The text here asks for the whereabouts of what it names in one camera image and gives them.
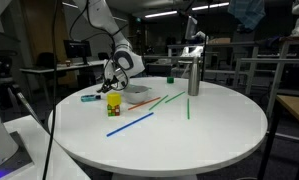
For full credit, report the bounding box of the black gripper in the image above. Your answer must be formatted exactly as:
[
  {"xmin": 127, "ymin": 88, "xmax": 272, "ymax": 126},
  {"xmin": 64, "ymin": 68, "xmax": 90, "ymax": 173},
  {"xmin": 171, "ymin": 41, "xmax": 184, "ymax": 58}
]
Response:
[{"xmin": 96, "ymin": 66, "xmax": 129, "ymax": 94}]

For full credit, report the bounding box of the small blue bottle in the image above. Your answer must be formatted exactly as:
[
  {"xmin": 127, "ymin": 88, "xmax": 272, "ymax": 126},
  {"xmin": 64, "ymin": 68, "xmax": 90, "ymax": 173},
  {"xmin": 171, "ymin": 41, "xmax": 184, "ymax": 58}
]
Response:
[{"xmin": 80, "ymin": 94, "xmax": 102, "ymax": 103}]

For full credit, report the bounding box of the white bowl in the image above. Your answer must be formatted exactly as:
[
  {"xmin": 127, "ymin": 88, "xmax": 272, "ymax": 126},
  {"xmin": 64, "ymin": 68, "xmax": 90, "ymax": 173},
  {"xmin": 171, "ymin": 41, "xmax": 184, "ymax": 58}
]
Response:
[{"xmin": 123, "ymin": 85, "xmax": 150, "ymax": 105}]

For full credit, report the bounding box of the tall steel bottle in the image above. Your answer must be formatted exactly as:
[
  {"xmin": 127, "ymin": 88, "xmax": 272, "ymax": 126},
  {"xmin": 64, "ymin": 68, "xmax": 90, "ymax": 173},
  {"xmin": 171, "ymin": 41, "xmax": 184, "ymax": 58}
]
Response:
[{"xmin": 187, "ymin": 55, "xmax": 201, "ymax": 97}]

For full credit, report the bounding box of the yellow container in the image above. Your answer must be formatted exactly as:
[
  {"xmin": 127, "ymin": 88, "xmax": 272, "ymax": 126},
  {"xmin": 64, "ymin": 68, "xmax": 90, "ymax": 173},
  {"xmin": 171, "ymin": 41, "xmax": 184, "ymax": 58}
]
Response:
[{"xmin": 106, "ymin": 92, "xmax": 122, "ymax": 107}]

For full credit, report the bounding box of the Rubik's cube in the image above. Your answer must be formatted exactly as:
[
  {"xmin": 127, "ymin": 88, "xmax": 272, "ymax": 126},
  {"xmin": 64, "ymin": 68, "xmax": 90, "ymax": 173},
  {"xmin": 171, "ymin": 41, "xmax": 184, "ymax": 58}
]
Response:
[{"xmin": 106, "ymin": 104, "xmax": 121, "ymax": 117}]

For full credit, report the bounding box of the orange straw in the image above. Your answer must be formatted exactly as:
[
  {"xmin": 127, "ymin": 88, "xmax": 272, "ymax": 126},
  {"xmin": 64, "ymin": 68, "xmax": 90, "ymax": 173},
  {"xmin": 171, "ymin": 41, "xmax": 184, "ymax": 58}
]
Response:
[{"xmin": 127, "ymin": 96, "xmax": 162, "ymax": 111}]

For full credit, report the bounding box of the black computer monitor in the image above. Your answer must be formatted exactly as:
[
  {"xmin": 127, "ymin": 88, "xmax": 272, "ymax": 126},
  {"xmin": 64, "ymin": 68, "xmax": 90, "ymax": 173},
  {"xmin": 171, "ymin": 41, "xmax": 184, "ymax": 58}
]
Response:
[{"xmin": 62, "ymin": 39, "xmax": 93, "ymax": 66}]

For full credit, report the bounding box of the white office desk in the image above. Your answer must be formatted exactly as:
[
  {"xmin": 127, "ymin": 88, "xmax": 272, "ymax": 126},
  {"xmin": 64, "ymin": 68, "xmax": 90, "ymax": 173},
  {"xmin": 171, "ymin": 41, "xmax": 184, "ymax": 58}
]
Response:
[{"xmin": 19, "ymin": 59, "xmax": 107, "ymax": 98}]

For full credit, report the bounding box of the green straw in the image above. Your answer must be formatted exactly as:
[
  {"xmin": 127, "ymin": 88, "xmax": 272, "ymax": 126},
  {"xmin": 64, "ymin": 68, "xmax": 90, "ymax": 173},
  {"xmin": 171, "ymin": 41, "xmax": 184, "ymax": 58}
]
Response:
[
  {"xmin": 148, "ymin": 94, "xmax": 169, "ymax": 111},
  {"xmin": 164, "ymin": 91, "xmax": 186, "ymax": 104},
  {"xmin": 186, "ymin": 97, "xmax": 191, "ymax": 120}
]

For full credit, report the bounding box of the black office chair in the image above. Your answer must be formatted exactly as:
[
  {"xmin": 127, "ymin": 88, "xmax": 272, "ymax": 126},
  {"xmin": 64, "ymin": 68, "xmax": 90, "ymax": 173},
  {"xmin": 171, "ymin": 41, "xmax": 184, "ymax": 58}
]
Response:
[{"xmin": 34, "ymin": 51, "xmax": 61, "ymax": 69}]

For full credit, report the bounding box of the ceiling light strip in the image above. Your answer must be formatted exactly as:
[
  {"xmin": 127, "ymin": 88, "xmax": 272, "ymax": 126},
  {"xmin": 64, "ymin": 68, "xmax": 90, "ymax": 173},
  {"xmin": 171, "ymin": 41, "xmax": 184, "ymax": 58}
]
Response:
[
  {"xmin": 191, "ymin": 2, "xmax": 231, "ymax": 11},
  {"xmin": 143, "ymin": 10, "xmax": 179, "ymax": 19}
]

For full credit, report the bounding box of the white side table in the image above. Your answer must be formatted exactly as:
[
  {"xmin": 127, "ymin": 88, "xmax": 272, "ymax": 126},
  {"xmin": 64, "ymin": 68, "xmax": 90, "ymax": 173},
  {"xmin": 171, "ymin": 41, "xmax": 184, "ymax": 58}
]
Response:
[{"xmin": 2, "ymin": 114, "xmax": 90, "ymax": 180}]

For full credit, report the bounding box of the blue hanging cloth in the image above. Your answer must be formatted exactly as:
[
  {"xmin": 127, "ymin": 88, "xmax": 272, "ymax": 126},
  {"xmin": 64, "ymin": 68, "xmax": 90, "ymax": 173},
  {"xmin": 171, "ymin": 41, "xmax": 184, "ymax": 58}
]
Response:
[{"xmin": 227, "ymin": 0, "xmax": 267, "ymax": 31}]

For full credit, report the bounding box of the wooden table with black legs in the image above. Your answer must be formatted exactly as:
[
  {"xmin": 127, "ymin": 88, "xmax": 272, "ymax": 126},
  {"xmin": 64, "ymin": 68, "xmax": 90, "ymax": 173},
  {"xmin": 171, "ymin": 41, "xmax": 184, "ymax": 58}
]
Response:
[{"xmin": 257, "ymin": 94, "xmax": 299, "ymax": 180}]

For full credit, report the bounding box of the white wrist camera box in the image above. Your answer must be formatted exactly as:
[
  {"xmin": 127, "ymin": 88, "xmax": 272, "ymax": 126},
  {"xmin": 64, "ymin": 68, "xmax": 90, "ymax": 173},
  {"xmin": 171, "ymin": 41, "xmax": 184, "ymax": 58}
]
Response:
[{"xmin": 103, "ymin": 59, "xmax": 115, "ymax": 82}]

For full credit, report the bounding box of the black camera tripod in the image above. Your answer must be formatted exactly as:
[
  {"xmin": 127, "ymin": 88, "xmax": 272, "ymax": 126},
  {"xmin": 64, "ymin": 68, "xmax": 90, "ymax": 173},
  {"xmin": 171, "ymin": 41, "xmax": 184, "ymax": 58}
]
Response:
[{"xmin": 0, "ymin": 49, "xmax": 45, "ymax": 129}]

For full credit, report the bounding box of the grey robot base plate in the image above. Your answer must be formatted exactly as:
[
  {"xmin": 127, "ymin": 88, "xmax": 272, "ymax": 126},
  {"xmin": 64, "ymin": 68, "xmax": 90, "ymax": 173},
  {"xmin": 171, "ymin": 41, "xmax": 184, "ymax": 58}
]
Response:
[{"xmin": 0, "ymin": 131, "xmax": 35, "ymax": 178}]

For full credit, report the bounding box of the grey metal railing frame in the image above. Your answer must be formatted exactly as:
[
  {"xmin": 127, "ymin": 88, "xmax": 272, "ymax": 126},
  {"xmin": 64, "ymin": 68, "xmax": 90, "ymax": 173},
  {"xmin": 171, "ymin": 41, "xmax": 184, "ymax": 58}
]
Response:
[{"xmin": 233, "ymin": 57, "xmax": 299, "ymax": 98}]

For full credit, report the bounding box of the metal frame table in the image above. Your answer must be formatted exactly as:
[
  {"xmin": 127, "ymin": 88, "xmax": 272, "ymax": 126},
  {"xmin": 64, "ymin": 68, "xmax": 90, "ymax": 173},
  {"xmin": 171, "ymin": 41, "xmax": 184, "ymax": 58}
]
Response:
[{"xmin": 255, "ymin": 34, "xmax": 299, "ymax": 98}]

